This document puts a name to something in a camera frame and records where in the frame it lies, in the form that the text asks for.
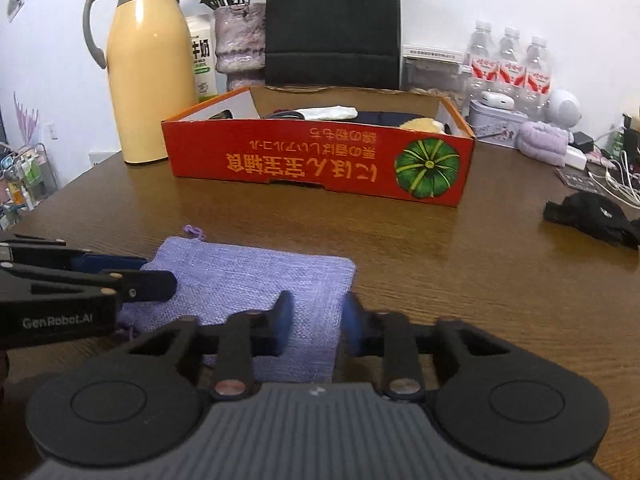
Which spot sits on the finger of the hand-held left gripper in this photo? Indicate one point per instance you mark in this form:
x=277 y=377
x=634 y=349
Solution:
x=150 y=285
x=107 y=263

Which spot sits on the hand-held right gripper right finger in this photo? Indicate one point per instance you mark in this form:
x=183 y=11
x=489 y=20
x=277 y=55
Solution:
x=352 y=322

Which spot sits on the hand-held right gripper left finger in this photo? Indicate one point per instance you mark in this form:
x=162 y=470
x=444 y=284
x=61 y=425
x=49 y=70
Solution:
x=282 y=322

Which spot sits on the purple burlap pouch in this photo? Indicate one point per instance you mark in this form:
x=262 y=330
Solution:
x=240 y=280

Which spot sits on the red cardboard box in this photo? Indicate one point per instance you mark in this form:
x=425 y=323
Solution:
x=310 y=160

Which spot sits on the white cloth pouch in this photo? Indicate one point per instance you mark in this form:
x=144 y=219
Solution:
x=325 y=112

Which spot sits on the purple wispy decoration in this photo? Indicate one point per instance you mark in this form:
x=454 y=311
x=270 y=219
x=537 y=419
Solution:
x=27 y=120

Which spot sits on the yellow thermos jug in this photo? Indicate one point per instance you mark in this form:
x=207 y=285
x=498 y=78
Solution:
x=150 y=70

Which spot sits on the dark navy cloth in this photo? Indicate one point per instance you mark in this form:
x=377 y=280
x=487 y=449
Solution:
x=380 y=118

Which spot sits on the white milk carton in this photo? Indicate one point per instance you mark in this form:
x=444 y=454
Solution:
x=202 y=60

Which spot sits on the pale floral tin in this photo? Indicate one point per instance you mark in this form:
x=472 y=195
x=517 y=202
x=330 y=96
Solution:
x=495 y=122

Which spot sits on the clear plastic box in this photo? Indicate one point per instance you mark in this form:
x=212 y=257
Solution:
x=432 y=77

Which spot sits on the purple fuzzy vase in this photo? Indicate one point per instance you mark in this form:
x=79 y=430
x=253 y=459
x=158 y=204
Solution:
x=240 y=40

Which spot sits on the purple fluffy cloth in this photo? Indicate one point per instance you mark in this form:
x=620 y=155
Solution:
x=542 y=143

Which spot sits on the black cloth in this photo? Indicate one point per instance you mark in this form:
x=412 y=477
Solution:
x=592 y=216

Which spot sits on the white earbuds case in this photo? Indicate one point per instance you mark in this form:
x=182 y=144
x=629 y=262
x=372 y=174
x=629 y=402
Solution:
x=495 y=100

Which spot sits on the dark card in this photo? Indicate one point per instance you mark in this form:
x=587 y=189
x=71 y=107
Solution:
x=575 y=178

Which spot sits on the white power adapter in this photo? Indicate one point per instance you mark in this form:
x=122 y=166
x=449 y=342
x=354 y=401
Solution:
x=577 y=158

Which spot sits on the white flat box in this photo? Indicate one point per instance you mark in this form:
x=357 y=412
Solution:
x=432 y=52

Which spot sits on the black power adapter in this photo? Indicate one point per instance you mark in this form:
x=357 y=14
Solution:
x=582 y=138

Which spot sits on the black paper bag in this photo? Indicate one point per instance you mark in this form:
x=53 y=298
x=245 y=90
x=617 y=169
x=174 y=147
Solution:
x=330 y=25

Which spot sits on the white round speaker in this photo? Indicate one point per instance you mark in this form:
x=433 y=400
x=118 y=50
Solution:
x=565 y=107

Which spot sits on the white wall socket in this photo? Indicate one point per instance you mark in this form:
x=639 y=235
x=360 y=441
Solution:
x=50 y=130

